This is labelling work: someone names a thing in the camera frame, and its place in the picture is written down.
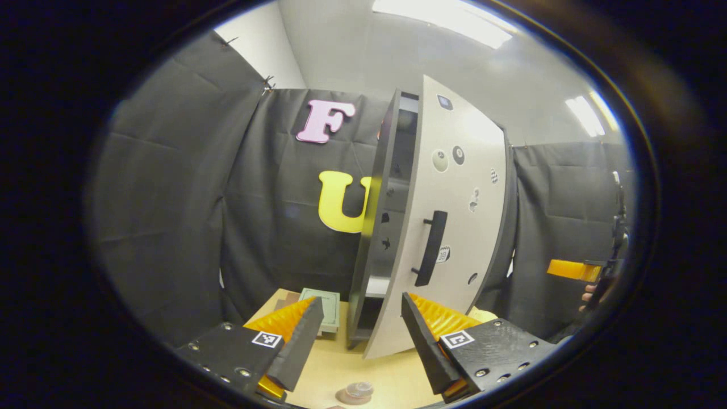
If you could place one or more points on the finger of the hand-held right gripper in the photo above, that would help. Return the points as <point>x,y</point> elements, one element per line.
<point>571,268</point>

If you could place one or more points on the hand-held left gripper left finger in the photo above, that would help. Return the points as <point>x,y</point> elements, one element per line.
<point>295,347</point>

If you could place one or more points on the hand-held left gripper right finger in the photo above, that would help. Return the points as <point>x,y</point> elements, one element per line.
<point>426,346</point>

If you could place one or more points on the clear bottle with pink label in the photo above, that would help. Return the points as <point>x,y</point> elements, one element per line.
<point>359,389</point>

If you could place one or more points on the grey cabinet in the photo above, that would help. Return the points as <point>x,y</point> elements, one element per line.
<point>363,255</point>

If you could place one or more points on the brown book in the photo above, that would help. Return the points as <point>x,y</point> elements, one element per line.
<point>288,301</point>

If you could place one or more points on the green book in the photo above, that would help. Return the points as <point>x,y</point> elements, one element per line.
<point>328,309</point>

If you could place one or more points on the yellow plush toy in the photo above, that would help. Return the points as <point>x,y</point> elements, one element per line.
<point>485,314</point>

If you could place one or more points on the ceiling light panel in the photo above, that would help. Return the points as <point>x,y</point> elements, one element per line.
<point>588,116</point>

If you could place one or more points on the black backdrop cloth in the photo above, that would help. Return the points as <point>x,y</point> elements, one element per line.
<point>170,199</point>

